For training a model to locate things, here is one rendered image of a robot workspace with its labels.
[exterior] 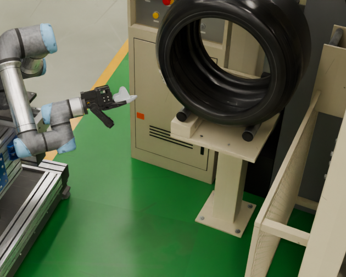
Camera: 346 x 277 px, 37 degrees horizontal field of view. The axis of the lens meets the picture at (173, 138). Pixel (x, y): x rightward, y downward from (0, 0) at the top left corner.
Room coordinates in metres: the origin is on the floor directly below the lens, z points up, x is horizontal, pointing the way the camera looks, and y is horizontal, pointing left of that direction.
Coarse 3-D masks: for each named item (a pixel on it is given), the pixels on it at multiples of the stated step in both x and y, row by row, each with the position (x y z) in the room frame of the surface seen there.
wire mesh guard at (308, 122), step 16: (304, 128) 1.51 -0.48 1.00; (304, 144) 1.69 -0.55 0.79; (288, 160) 1.32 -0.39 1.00; (304, 160) 1.83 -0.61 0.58; (288, 176) 1.45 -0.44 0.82; (272, 192) 1.17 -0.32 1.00; (288, 192) 1.55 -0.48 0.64; (272, 208) 1.25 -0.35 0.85; (288, 208) 1.67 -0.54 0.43; (256, 224) 1.04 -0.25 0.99; (256, 240) 1.04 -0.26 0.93; (272, 240) 1.40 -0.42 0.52; (256, 256) 1.12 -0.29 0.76; (272, 256) 1.48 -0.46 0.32; (256, 272) 1.19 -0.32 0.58
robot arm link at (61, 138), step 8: (56, 128) 1.53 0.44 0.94; (64, 128) 1.54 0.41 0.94; (48, 136) 1.50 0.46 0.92; (56, 136) 1.51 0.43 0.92; (64, 136) 1.52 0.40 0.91; (72, 136) 1.54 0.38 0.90; (48, 144) 1.48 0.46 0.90; (56, 144) 1.49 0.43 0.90; (64, 144) 1.50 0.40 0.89; (72, 144) 1.51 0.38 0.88; (64, 152) 1.49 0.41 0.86
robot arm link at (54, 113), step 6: (54, 102) 1.61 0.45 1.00; (60, 102) 1.60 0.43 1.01; (66, 102) 1.60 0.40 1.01; (42, 108) 1.58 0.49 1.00; (48, 108) 1.57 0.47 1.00; (54, 108) 1.57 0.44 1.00; (60, 108) 1.58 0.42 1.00; (66, 108) 1.58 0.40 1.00; (42, 114) 1.56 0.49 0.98; (48, 114) 1.56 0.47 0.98; (54, 114) 1.56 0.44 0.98; (60, 114) 1.56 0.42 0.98; (66, 114) 1.57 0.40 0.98; (72, 114) 1.62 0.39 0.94; (48, 120) 1.55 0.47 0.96; (54, 120) 1.55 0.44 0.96; (60, 120) 1.55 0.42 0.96; (66, 120) 1.56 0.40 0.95
